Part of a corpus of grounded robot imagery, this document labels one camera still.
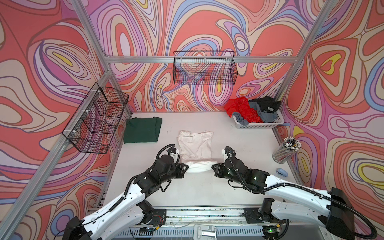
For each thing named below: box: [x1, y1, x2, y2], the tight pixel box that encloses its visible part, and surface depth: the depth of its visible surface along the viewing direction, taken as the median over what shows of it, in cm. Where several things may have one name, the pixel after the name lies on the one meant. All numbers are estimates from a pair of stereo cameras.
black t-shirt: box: [248, 96, 281, 113], surface depth 113 cm
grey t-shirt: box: [232, 102, 278, 126], surface depth 107 cm
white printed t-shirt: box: [177, 130, 218, 173], surface depth 98 cm
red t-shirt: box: [224, 96, 264, 123], surface depth 113 cm
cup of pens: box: [272, 136, 302, 164], surface depth 84 cm
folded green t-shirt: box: [123, 116, 163, 144], surface depth 109 cm
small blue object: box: [275, 167, 289, 177], surface depth 88 cm
